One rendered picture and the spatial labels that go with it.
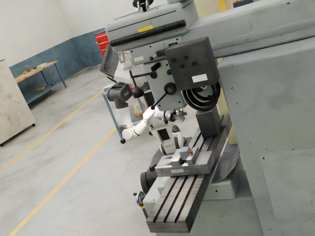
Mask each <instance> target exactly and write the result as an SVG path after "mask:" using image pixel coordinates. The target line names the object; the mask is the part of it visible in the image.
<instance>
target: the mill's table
mask: <svg viewBox="0 0 315 236"><path fill-rule="evenodd" d="M219 117H220V120H221V123H220V129H219V134H218V135H213V136H209V137H202V134H201V131H200V128H199V127H198V129H197V131H196V132H195V134H194V136H193V138H192V140H191V142H190V143H189V145H188V147H190V150H192V148H193V147H198V148H199V151H200V152H206V151H212V152H213V155H214V158H215V161H214V164H213V166H212V169H211V171H210V174H197V175H184V176H172V177H170V179H169V181H168V182H167V184H166V186H165V188H164V190H163V191H162V193H161V195H160V197H159V198H158V200H157V202H156V204H155V206H154V207H153V209H152V211H151V213H150V214H149V217H148V218H147V220H146V223H147V225H148V228H149V230H150V232H151V233H190V231H191V228H192V226H193V223H194V221H195V218H196V216H197V213H198V211H199V208H200V205H201V203H202V200H203V198H204V195H205V193H206V191H207V188H208V185H209V183H210V180H211V178H212V175H213V173H214V170H215V167H216V165H217V162H218V160H219V158H220V155H221V152H222V150H223V147H224V145H225V142H226V140H227V137H228V134H229V132H230V129H231V127H232V122H231V118H230V114H226V115H225V116H224V115H219Z"/></svg>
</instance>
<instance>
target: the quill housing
mask: <svg viewBox="0 0 315 236"><path fill-rule="evenodd" d="M158 62H160V65H161V66H160V67H159V68H158V69H157V70H156V72H157V73H156V74H152V75H147V76H146V77H147V79H148V82H149V85H150V88H151V91H152V93H153V96H154V99H155V102H157V101H158V100H159V99H160V98H161V97H162V96H163V95H164V93H165V91H164V87H165V85H166V84H167V83H169V82H172V83H174V84H175V82H174V79H173V76H172V74H171V75H168V74H167V70H170V67H169V64H168V61H167V58H165V59H159V60H155V61H152V62H148V63H144V64H143V68H144V71H145V73H150V72H152V70H151V67H152V66H153V65H154V64H156V63H158ZM186 106H187V104H185V103H184V100H183V97H182V94H181V91H178V90H177V91H176V92H175V94H173V95H168V94H167V95H166V96H165V97H164V98H163V99H162V100H161V101H160V102H159V103H158V104H157V108H158V110H159V111H170V110H175V109H181V108H185V107H186Z"/></svg>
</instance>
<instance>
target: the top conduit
mask: <svg viewBox="0 0 315 236"><path fill-rule="evenodd" d="M185 26H186V21H185V20H180V21H177V22H173V23H170V24H167V25H163V26H160V27H157V28H153V29H150V30H146V31H142V32H139V33H136V34H132V35H130V36H126V37H122V38H119V39H115V40H113V41H110V46H111V47H114V46H118V45H120V44H125V43H128V42H132V41H135V40H139V39H142V38H146V37H150V36H153V35H156V34H159V33H163V32H167V31H170V30H173V29H178V28H181V27H185Z"/></svg>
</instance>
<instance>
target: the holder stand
mask: <svg viewBox="0 0 315 236"><path fill-rule="evenodd" d="M195 116H196V119H197V122H198V125H199V128H200V131H201V134H202V137H209V136H213V135H218V134H219V129H220V123H221V120H220V117H219V113H218V110H217V106H215V107H214V108H213V109H211V110H210V111H197V112H196V115H195Z"/></svg>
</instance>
